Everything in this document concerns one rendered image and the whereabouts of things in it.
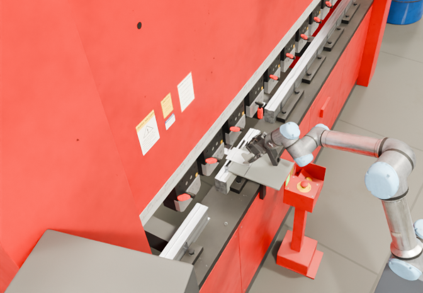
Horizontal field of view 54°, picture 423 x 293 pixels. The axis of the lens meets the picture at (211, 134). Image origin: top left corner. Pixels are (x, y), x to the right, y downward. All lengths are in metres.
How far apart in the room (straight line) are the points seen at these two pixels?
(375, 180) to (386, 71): 2.96
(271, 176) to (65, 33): 1.47
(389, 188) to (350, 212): 1.60
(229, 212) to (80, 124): 1.38
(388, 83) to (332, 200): 1.55
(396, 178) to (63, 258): 1.16
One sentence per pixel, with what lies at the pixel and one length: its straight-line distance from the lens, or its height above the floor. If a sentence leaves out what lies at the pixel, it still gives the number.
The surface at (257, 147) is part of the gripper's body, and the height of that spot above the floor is 1.14.
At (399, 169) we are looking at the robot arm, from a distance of 1.57.
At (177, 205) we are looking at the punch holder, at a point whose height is 1.23.
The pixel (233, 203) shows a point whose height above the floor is 0.87.
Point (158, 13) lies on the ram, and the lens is 1.15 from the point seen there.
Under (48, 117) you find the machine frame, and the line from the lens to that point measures 0.64.
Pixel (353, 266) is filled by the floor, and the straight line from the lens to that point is 2.91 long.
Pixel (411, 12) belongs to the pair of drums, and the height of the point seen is 0.14.
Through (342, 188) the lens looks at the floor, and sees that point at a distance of 3.26.
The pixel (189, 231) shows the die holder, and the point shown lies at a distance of 1.83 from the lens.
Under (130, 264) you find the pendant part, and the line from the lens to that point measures 0.64.
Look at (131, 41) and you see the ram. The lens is 1.08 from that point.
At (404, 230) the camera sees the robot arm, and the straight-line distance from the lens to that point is 1.72.
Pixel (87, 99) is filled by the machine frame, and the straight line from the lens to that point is 0.69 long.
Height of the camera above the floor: 2.49
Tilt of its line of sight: 44 degrees down
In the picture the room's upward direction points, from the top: 6 degrees counter-clockwise
